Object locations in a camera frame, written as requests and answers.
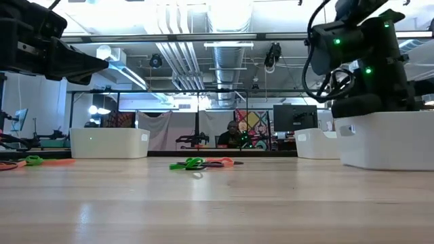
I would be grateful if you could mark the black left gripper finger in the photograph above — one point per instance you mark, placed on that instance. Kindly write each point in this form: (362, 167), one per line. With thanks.
(78, 61)
(76, 79)

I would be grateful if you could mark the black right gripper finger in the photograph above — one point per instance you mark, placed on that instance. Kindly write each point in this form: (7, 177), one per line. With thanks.
(359, 105)

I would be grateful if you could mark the white plastic basket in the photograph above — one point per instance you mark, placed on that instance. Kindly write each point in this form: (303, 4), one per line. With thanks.
(108, 144)
(315, 145)
(390, 142)

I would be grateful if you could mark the green rubber band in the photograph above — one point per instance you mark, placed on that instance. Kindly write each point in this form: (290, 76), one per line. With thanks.
(191, 163)
(34, 160)

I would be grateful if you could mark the black background robot arm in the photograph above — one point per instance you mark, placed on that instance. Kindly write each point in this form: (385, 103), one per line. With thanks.
(245, 140)
(54, 135)
(13, 142)
(195, 139)

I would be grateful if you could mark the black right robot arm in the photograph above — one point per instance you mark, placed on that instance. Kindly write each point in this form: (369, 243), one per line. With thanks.
(359, 6)

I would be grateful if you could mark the white globe ceiling lamp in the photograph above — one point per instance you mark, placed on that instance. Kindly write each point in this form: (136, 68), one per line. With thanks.
(103, 51)

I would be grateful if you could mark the dark red patterned tapestry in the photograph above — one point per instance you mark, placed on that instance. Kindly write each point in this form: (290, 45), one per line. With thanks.
(122, 120)

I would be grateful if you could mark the teal background bench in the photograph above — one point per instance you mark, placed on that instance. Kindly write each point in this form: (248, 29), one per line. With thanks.
(54, 144)

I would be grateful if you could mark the small tilted monitor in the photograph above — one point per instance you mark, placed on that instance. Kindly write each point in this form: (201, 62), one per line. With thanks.
(20, 119)

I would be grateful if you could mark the black computer monitor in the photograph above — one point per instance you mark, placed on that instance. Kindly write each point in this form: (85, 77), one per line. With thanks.
(288, 117)

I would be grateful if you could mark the black overhead crossbar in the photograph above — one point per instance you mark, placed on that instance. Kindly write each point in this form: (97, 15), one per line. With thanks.
(169, 37)

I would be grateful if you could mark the grey cloth curtain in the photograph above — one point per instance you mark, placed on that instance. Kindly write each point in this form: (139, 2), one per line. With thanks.
(162, 128)

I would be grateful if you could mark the colourful patterned tapestry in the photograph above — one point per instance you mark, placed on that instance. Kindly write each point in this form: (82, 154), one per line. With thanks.
(254, 118)

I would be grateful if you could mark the person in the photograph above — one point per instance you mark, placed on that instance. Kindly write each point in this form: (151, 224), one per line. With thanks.
(232, 130)

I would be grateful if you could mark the blue flexible duct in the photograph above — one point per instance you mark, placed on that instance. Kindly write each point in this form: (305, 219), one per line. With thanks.
(412, 44)

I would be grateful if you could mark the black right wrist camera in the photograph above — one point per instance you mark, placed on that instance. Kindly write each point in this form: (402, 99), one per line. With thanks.
(335, 54)

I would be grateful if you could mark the black background workstation frame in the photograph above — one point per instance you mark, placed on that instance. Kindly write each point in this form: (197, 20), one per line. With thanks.
(169, 91)

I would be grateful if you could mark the silver ventilation duct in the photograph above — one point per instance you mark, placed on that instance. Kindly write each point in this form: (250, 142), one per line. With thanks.
(229, 61)

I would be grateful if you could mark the black aluminium table frame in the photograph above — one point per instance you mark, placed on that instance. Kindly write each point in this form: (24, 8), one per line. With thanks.
(203, 153)

